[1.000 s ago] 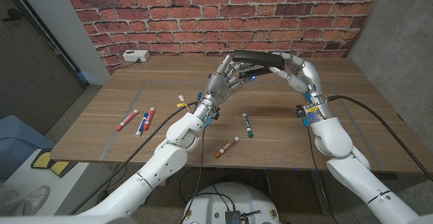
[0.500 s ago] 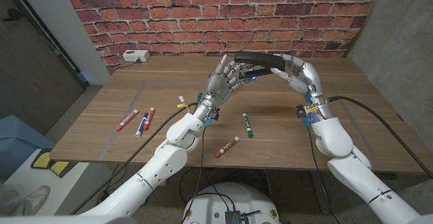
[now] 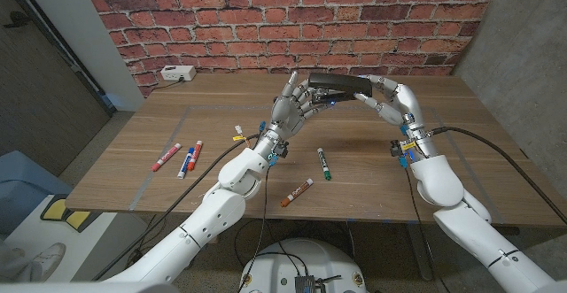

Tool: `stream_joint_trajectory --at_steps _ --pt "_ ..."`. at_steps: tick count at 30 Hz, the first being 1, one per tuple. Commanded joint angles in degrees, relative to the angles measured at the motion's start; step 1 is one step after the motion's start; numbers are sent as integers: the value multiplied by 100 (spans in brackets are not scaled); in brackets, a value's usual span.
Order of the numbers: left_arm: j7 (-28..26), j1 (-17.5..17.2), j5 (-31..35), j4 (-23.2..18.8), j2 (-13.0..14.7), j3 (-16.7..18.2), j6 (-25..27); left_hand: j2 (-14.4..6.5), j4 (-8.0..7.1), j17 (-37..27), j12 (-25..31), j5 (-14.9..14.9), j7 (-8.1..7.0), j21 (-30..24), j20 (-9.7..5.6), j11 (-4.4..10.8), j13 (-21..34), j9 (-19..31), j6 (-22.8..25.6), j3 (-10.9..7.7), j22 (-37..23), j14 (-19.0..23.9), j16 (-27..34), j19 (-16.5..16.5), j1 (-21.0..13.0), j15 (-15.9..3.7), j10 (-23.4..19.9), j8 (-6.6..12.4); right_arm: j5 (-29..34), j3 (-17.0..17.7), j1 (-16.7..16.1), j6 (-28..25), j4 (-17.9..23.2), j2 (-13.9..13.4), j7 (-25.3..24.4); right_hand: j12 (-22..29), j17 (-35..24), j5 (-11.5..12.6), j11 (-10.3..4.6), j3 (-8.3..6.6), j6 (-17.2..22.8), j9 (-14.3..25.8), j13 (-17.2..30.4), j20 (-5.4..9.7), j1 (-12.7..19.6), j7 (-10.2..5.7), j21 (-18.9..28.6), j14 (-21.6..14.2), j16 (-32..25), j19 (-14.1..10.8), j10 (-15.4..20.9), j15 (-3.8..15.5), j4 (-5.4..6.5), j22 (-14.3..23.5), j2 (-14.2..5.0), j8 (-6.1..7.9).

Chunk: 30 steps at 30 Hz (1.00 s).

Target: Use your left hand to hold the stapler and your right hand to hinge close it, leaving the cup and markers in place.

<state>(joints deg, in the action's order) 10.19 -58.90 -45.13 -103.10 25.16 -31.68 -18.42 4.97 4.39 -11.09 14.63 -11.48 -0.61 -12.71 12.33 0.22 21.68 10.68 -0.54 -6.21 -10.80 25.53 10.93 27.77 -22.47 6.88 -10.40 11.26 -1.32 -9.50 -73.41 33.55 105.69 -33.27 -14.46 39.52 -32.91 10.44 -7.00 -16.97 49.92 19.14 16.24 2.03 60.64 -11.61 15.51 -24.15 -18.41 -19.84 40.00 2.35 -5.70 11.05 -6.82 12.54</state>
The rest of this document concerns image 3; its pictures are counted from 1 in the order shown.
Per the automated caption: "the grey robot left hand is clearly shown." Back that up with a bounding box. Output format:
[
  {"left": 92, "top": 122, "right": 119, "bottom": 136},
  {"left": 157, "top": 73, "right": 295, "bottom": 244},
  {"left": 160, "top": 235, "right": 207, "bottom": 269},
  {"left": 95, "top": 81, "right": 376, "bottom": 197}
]
[{"left": 260, "top": 71, "right": 334, "bottom": 156}]

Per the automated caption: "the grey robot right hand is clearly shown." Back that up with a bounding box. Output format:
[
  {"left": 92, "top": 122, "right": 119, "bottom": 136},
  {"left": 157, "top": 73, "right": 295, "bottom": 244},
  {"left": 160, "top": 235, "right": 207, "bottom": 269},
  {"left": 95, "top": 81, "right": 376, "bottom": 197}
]
[{"left": 353, "top": 73, "right": 439, "bottom": 160}]

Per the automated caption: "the green dry erase marker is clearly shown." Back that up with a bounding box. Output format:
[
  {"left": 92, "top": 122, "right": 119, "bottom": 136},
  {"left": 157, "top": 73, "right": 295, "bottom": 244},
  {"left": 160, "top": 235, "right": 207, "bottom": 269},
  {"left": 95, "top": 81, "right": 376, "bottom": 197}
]
[{"left": 316, "top": 147, "right": 332, "bottom": 181}]

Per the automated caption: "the orange dry erase marker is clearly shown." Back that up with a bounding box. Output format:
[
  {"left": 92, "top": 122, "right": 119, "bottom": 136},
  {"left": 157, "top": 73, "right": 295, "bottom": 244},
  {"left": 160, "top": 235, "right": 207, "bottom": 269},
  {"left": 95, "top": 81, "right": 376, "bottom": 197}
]
[{"left": 279, "top": 177, "right": 315, "bottom": 208}]

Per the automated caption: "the red brick print backdrop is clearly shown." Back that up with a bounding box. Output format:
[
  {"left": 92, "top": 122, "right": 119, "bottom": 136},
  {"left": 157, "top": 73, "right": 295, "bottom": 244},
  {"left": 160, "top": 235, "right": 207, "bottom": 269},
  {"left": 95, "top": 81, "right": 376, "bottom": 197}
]
[{"left": 78, "top": 0, "right": 506, "bottom": 98}]

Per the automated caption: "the red dry erase marker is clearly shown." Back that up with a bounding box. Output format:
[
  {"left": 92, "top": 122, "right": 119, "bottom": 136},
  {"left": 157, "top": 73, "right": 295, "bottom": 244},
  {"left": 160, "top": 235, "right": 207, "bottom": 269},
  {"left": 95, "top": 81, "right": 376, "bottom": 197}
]
[
  {"left": 187, "top": 140, "right": 204, "bottom": 173},
  {"left": 151, "top": 143, "right": 183, "bottom": 173}
]

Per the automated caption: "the blue dry erase marker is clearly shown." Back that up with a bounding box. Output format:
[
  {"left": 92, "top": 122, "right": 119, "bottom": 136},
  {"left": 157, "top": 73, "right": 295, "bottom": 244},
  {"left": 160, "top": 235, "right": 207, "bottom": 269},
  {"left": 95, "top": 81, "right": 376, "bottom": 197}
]
[{"left": 176, "top": 146, "right": 196, "bottom": 180}]

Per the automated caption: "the white power strip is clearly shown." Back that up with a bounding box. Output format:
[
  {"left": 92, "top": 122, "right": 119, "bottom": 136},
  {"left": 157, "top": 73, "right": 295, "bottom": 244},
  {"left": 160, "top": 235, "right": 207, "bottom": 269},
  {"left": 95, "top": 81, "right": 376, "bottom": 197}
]
[{"left": 159, "top": 65, "right": 198, "bottom": 82}]

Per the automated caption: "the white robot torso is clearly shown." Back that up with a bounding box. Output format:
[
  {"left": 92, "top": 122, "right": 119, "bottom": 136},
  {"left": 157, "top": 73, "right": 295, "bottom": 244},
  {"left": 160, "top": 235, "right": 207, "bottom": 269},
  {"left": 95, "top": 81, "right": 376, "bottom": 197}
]
[{"left": 237, "top": 237, "right": 369, "bottom": 293}]

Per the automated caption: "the grey table leg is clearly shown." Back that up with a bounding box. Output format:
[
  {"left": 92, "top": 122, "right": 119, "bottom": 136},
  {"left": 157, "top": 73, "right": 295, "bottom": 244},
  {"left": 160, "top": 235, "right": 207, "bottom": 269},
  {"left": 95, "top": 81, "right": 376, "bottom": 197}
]
[{"left": 405, "top": 223, "right": 434, "bottom": 281}]

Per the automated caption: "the grey finned torso module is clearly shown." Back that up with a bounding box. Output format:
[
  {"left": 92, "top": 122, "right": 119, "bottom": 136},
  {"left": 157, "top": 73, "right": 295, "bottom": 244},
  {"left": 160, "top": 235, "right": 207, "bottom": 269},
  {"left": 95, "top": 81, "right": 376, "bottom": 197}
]
[{"left": 294, "top": 274, "right": 318, "bottom": 293}]

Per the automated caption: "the yellow black floor pad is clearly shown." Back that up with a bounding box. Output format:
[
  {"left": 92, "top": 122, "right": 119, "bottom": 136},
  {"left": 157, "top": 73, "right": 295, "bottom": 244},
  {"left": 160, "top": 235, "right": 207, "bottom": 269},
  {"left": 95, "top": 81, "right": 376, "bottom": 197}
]
[{"left": 40, "top": 194, "right": 92, "bottom": 232}]

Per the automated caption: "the dark wooden door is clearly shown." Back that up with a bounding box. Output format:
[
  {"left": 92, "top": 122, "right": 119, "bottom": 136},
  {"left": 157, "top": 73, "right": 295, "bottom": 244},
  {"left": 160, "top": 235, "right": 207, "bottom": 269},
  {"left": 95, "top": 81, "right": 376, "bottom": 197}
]
[{"left": 0, "top": 0, "right": 113, "bottom": 177}]

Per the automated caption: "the blue plastic bin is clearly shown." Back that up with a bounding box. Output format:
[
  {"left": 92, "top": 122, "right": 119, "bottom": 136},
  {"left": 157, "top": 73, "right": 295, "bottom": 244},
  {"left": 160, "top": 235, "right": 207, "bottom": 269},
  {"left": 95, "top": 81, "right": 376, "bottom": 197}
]
[{"left": 0, "top": 150, "right": 74, "bottom": 236}]

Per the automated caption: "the seated person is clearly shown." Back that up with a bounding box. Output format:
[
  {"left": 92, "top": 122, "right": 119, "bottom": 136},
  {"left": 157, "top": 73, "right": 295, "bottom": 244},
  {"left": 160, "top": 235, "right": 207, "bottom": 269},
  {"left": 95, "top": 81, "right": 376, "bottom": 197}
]
[{"left": 0, "top": 239, "right": 67, "bottom": 283}]

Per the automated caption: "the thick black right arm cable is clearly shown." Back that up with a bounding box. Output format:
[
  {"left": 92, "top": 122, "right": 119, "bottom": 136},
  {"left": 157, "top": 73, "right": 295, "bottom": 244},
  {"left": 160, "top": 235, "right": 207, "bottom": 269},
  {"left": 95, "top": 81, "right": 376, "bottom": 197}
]
[{"left": 430, "top": 126, "right": 567, "bottom": 226}]

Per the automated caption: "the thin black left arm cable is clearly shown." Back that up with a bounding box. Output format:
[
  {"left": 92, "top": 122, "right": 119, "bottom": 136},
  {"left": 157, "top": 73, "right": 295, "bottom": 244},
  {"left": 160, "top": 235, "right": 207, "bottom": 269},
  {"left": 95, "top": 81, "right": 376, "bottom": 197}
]
[{"left": 237, "top": 165, "right": 271, "bottom": 293}]

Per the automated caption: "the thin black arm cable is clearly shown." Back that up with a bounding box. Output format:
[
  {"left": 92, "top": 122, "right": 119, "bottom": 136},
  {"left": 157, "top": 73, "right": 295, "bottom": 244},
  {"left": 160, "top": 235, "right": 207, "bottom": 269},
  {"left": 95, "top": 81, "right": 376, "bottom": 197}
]
[
  {"left": 237, "top": 165, "right": 271, "bottom": 293},
  {"left": 403, "top": 167, "right": 451, "bottom": 293}
]

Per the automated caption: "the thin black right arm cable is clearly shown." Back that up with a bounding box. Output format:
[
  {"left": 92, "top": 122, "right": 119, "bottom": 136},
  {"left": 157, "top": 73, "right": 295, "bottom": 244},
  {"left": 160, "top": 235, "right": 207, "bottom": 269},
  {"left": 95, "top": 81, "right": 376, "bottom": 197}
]
[{"left": 403, "top": 167, "right": 451, "bottom": 293}]

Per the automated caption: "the black power strip cable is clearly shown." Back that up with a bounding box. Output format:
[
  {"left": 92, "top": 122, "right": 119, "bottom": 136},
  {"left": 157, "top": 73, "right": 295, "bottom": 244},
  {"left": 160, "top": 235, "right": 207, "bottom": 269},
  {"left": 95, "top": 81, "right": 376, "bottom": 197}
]
[{"left": 150, "top": 78, "right": 183, "bottom": 93}]

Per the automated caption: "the black torso cable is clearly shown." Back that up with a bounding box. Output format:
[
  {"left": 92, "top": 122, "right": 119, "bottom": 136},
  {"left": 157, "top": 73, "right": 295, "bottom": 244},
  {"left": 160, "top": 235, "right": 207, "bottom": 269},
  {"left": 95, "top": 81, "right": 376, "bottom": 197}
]
[{"left": 233, "top": 217, "right": 311, "bottom": 277}]

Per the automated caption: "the black door handle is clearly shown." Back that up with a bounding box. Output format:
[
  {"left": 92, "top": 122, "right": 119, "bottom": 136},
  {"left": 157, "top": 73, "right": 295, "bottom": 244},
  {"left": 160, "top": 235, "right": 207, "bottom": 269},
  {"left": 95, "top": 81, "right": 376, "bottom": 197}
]
[{"left": 3, "top": 10, "right": 31, "bottom": 29}]

